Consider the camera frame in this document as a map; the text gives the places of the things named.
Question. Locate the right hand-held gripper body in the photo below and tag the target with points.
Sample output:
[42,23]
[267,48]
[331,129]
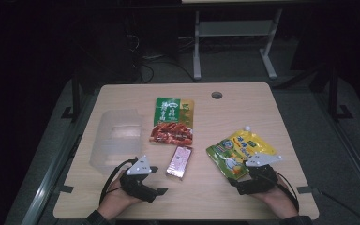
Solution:
[259,179]

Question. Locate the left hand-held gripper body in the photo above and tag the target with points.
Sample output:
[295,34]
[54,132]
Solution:
[136,184]

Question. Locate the pink foil snack packet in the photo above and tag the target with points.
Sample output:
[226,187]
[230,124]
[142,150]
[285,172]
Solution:
[179,162]

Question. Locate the yellow spouted pouch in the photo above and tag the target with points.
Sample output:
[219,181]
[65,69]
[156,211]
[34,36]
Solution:
[231,146]

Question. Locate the clear plastic container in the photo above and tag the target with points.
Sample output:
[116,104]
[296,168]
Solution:
[118,137]

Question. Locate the green and red snack packet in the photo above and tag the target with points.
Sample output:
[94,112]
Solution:
[172,122]

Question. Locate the person's left hand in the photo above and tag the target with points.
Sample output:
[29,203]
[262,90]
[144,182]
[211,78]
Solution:
[115,200]

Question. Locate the person's right hand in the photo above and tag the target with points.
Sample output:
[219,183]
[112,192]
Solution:
[278,200]

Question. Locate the black metal stand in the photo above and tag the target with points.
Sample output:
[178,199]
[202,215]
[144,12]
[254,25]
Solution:
[76,97]
[333,93]

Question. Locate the grey table bracket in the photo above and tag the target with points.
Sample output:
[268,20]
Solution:
[306,189]
[65,189]

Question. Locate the aluminium rail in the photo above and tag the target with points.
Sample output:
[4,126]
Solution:
[353,156]
[48,181]

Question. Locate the white metal table frame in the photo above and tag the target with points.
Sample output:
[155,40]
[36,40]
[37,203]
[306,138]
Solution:
[197,47]

